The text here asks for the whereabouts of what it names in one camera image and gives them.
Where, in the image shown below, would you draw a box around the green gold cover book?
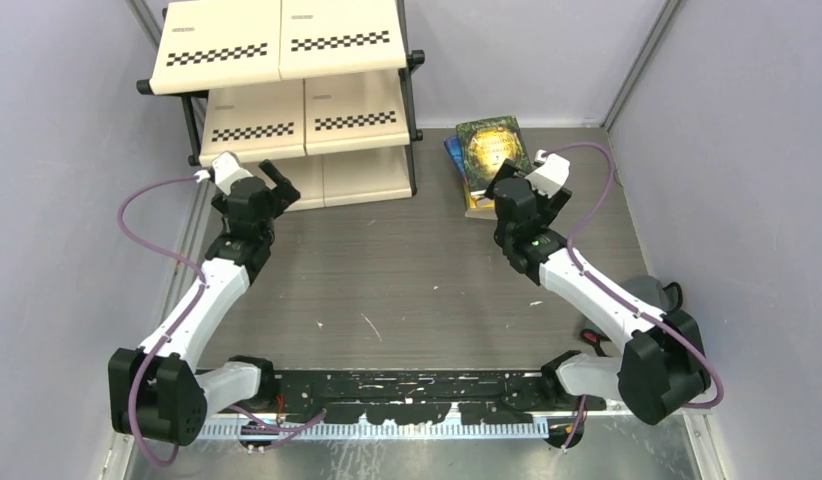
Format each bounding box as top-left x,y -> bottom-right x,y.
456,115 -> 532,197

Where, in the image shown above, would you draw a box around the blue Jane Eyre book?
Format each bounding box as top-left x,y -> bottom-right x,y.
444,135 -> 468,186

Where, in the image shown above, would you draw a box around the cream three-tier shelf rack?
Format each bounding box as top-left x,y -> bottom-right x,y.
136,1 -> 425,210

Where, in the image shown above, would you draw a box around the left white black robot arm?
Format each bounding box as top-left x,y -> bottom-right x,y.
108,152 -> 301,446

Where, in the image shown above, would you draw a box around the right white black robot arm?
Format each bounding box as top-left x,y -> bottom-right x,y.
484,156 -> 722,425

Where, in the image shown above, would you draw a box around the yellow book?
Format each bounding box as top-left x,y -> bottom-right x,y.
464,183 -> 494,212

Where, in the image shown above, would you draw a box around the red black scissors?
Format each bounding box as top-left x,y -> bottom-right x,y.
578,328 -> 608,356

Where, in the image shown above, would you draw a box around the grey cloth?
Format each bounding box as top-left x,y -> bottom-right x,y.
620,275 -> 678,312

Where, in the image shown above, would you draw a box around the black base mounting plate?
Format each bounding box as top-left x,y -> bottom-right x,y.
215,369 -> 608,452

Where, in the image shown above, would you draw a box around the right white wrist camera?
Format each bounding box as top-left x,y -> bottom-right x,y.
525,150 -> 571,198

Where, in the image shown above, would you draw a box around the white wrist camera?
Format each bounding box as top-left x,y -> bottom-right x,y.
192,151 -> 253,195
525,150 -> 571,198

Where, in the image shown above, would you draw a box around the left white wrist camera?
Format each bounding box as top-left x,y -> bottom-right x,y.
192,151 -> 253,195

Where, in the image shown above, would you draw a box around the aluminium rail frame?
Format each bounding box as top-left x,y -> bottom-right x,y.
101,370 -> 725,479

